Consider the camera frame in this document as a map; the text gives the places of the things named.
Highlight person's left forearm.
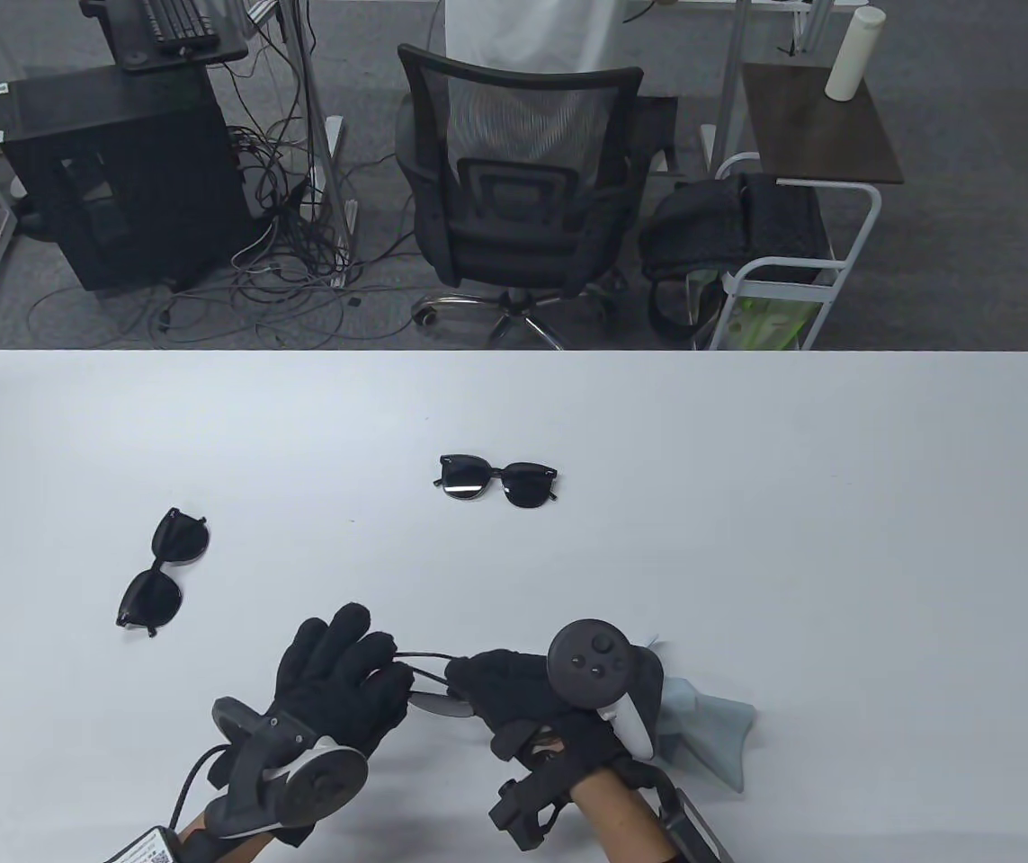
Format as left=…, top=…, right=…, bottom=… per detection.
left=176, top=805, right=272, bottom=863

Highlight black keyboard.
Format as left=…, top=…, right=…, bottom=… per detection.
left=140, top=0, right=218, bottom=44

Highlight light blue cleaning cloth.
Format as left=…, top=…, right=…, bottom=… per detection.
left=644, top=636, right=757, bottom=795

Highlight green packet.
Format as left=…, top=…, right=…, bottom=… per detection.
left=729, top=297, right=825, bottom=350

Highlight black computer tower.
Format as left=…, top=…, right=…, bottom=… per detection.
left=0, top=65, right=249, bottom=293

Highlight black mesh office chair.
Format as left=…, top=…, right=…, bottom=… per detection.
left=395, top=42, right=682, bottom=351

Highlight white cylindrical bottle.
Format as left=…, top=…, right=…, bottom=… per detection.
left=825, top=4, right=886, bottom=102

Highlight black keyboard tray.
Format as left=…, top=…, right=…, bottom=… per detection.
left=80, top=0, right=249, bottom=73

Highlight person's right forearm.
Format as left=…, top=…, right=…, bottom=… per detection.
left=568, top=769, right=672, bottom=863

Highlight black sunglasses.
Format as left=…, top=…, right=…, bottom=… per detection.
left=395, top=649, right=480, bottom=718
left=115, top=508, right=210, bottom=639
left=433, top=454, right=564, bottom=511

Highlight white desk leg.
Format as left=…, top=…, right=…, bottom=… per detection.
left=280, top=0, right=360, bottom=289

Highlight tangle of black cables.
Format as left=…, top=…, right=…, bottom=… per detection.
left=28, top=0, right=416, bottom=347

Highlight white metal desk frame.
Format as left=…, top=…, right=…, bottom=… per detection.
left=701, top=0, right=838, bottom=176

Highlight dark brown side table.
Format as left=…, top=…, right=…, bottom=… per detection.
left=738, top=61, right=906, bottom=186

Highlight black backpack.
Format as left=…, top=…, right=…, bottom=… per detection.
left=638, top=173, right=831, bottom=343

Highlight person's right hand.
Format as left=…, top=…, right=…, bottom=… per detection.
left=446, top=649, right=622, bottom=783

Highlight grey and white controller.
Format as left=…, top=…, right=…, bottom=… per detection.
left=548, top=618, right=666, bottom=761
left=208, top=697, right=369, bottom=839

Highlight person's left hand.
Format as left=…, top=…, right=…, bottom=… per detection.
left=275, top=602, right=413, bottom=758

